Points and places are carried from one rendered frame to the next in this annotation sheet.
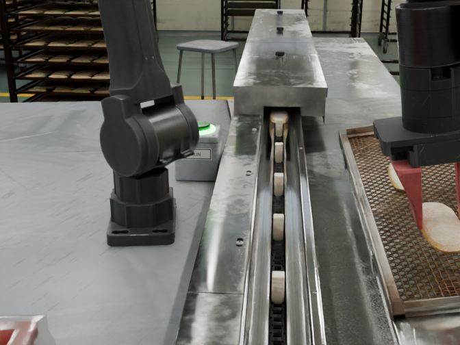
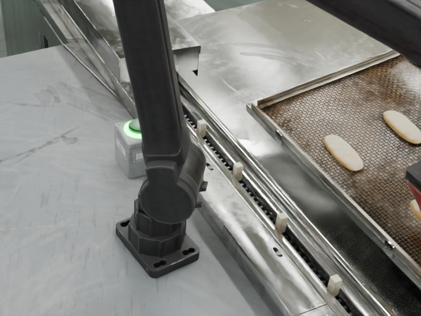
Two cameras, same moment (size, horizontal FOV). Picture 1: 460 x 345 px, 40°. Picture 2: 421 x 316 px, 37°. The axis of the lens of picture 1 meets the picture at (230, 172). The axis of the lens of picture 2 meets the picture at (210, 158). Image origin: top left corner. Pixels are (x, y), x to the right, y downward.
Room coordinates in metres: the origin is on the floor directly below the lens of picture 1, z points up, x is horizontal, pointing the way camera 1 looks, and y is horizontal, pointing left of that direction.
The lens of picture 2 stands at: (0.15, 0.46, 1.52)
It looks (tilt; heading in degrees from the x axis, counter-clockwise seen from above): 36 degrees down; 326
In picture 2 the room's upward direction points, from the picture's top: 5 degrees clockwise
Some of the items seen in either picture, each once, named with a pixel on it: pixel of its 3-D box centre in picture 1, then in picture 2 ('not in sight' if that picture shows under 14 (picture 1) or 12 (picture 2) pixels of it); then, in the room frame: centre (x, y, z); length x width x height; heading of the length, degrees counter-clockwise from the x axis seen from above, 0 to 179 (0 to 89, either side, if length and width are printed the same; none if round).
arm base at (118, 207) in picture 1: (142, 198); (157, 225); (0.78, 0.12, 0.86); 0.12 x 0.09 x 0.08; 3
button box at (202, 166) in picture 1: (200, 161); (141, 154); (0.97, 0.05, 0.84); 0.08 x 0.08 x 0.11; 86
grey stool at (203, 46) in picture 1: (208, 76); not in sight; (4.43, 0.15, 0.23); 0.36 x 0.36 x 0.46; 57
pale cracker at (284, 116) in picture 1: (278, 114); not in sight; (1.20, -0.10, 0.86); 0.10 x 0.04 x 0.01; 176
